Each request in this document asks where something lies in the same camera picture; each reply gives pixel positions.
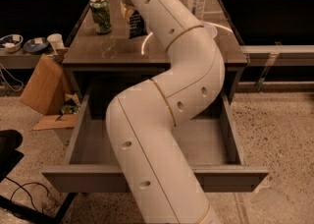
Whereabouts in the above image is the blue patterned bowl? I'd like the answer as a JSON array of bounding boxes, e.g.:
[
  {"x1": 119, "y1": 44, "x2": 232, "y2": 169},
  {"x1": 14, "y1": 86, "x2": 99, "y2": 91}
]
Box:
[{"x1": 0, "y1": 34, "x2": 24, "y2": 53}]

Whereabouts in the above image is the black chair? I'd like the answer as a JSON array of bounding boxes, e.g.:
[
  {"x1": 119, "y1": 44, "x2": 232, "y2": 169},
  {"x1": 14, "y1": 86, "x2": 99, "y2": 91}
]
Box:
[{"x1": 0, "y1": 130, "x2": 24, "y2": 182}]

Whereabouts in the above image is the white paper cup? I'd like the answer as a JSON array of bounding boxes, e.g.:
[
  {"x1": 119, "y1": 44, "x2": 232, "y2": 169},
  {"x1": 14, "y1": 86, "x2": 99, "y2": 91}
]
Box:
[{"x1": 47, "y1": 33, "x2": 64, "y2": 50}]

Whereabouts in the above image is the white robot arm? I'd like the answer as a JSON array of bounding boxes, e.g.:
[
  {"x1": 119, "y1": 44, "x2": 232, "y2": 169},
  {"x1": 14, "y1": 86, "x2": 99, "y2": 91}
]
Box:
[{"x1": 106, "y1": 0, "x2": 225, "y2": 224}]

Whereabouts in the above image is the dark blue rxbar wrapper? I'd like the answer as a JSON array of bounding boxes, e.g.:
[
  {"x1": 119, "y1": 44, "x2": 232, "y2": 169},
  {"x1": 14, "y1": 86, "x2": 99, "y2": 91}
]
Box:
[{"x1": 130, "y1": 11, "x2": 147, "y2": 38}]

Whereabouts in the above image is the black floor cable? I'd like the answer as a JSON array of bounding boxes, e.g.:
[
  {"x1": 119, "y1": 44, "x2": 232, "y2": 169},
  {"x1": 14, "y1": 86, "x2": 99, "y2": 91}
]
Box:
[{"x1": 4, "y1": 176, "x2": 53, "y2": 212}]

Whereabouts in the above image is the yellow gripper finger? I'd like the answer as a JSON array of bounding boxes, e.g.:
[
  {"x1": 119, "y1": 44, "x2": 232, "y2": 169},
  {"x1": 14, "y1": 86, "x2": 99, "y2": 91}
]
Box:
[{"x1": 120, "y1": 0, "x2": 135, "y2": 23}]

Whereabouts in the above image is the white ceramic bowl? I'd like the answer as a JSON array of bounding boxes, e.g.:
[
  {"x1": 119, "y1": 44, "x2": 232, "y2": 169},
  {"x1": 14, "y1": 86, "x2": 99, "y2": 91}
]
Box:
[{"x1": 203, "y1": 22, "x2": 218, "y2": 38}]

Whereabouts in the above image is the open grey top drawer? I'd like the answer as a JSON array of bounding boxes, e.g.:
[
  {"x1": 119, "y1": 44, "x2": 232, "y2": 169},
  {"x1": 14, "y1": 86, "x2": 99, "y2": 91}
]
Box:
[{"x1": 42, "y1": 84, "x2": 269, "y2": 193}]

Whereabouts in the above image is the flat cardboard piece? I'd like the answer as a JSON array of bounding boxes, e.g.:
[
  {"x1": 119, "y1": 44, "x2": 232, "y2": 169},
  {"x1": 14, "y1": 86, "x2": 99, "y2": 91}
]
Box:
[{"x1": 32, "y1": 114, "x2": 79, "y2": 131}]

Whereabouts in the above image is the dark blue plate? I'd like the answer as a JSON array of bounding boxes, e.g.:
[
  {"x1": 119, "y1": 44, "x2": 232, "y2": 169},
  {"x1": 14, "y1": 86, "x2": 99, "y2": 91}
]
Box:
[{"x1": 24, "y1": 37, "x2": 49, "y2": 54}]

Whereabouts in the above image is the green snack package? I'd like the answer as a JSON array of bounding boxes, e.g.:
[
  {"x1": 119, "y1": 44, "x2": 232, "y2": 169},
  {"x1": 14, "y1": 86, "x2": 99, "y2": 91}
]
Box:
[{"x1": 60, "y1": 104, "x2": 79, "y2": 115}]

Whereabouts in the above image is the green soda can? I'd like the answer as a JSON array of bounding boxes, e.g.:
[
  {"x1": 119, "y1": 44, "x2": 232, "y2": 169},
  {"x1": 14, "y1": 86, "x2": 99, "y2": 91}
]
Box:
[{"x1": 89, "y1": 0, "x2": 112, "y2": 34}]

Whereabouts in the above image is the low grey shelf bench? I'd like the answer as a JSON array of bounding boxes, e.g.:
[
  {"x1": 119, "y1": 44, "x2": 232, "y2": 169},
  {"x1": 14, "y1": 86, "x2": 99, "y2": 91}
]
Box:
[{"x1": 0, "y1": 48, "x2": 68, "y2": 69}]

